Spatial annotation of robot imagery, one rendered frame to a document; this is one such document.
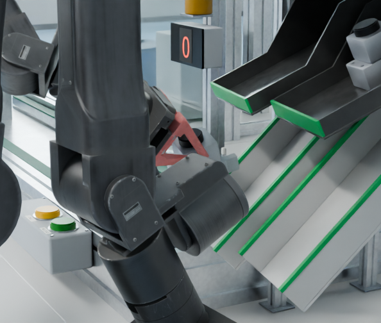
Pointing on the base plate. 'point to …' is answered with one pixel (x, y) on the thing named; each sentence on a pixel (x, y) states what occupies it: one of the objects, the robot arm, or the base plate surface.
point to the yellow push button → (47, 212)
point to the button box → (52, 240)
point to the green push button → (63, 223)
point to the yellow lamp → (198, 7)
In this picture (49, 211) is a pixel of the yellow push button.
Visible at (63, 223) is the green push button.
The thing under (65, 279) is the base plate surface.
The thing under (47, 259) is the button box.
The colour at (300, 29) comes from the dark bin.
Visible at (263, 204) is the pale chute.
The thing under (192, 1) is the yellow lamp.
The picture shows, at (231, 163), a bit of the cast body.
